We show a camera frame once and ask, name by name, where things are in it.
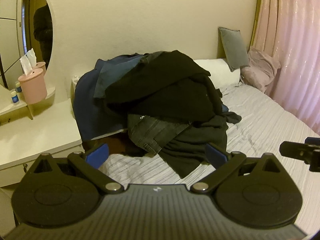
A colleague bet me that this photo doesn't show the black clothes pile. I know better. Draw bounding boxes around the black clothes pile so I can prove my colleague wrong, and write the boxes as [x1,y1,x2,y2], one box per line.
[104,50,241,178]

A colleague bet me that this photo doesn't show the striped white bedspread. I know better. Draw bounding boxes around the striped white bedspread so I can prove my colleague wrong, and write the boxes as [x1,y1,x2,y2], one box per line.
[99,83,319,235]

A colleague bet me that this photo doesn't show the navy blue garment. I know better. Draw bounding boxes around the navy blue garment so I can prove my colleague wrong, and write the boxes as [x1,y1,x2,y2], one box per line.
[73,53,151,141]

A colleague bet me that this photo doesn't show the dark denim jeans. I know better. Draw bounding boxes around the dark denim jeans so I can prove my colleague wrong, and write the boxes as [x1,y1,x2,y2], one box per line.
[127,114,191,155]

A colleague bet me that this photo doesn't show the white vanity table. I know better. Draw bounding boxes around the white vanity table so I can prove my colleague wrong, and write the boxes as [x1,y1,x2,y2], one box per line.
[1,88,84,187]

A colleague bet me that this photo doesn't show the white bolster pillow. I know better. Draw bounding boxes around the white bolster pillow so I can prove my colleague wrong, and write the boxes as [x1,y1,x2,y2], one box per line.
[194,59,240,89]

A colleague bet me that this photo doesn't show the pink crumpled blanket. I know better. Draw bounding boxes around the pink crumpled blanket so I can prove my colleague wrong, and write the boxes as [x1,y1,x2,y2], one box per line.
[240,47,280,93]

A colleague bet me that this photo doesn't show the pink tissue holder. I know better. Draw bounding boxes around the pink tissue holder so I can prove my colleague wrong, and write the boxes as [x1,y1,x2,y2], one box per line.
[18,55,47,105]

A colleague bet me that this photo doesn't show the small white blue bottle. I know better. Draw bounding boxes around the small white blue bottle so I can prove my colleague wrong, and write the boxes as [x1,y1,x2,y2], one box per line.
[10,90,20,105]

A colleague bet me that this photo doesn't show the grey pillow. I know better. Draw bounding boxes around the grey pillow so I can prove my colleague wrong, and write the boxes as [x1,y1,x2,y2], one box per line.
[218,27,249,72]

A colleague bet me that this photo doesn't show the pink curtain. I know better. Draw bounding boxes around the pink curtain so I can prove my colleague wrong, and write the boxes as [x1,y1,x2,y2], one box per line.
[251,0,319,133]

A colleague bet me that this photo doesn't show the oval vanity mirror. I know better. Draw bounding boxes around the oval vanity mirror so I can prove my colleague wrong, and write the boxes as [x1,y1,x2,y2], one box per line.
[1,0,53,89]

